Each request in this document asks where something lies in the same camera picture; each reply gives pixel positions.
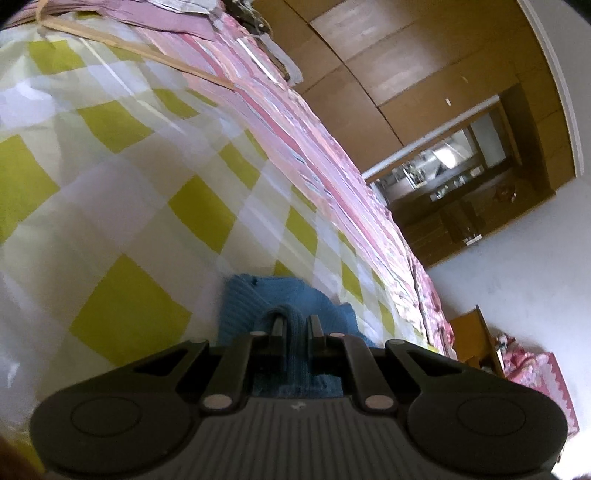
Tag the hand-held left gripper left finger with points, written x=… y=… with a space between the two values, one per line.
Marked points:
x=277 y=333

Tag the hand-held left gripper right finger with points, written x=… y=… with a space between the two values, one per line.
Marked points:
x=316 y=333

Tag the blue striped knit sweater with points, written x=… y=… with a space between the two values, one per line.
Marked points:
x=240 y=300

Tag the wooden headboard cabinet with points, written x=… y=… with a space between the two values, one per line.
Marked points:
x=473 y=337

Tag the dark wooden door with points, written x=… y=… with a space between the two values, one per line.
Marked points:
x=434 y=226

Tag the yellow checked blanket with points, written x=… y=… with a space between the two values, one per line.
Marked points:
x=115 y=207

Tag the pink striped bedsheet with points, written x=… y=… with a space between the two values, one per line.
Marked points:
x=295 y=129

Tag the pink floral quilt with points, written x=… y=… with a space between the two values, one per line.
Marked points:
x=540 y=374

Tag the wooden wardrobe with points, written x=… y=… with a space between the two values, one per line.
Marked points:
x=369 y=60

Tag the thin wooden stick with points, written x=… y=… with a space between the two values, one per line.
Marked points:
x=138 y=48

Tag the grey patterned cloth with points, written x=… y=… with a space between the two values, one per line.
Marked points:
x=184 y=5

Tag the mauve cloth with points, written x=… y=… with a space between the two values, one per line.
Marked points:
x=138 y=16

